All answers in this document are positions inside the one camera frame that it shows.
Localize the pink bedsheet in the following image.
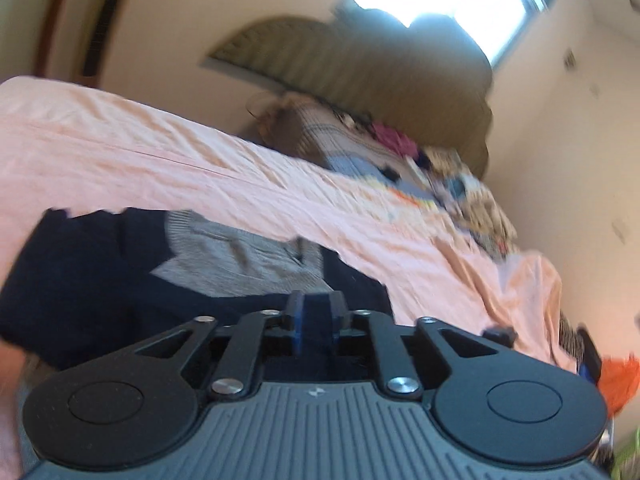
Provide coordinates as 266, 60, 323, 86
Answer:
0, 76, 568, 480

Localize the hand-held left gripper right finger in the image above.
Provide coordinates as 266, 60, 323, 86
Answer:
304, 292, 507, 397

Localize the olive padded headboard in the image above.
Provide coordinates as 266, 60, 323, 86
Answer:
200, 15, 496, 176

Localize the navy and grey sweater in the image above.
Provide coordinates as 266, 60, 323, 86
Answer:
0, 207, 396, 376

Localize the dark striped cloth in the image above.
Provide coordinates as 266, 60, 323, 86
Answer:
557, 310, 601, 376

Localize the green cloth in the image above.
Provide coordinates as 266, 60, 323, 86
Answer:
610, 435, 640, 480

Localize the pile of colourful clothes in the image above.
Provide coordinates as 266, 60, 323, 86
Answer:
240, 92, 518, 261

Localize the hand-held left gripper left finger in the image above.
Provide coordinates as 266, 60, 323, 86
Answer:
131, 291, 305, 397

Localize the orange cloth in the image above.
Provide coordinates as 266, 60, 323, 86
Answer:
597, 355, 640, 416

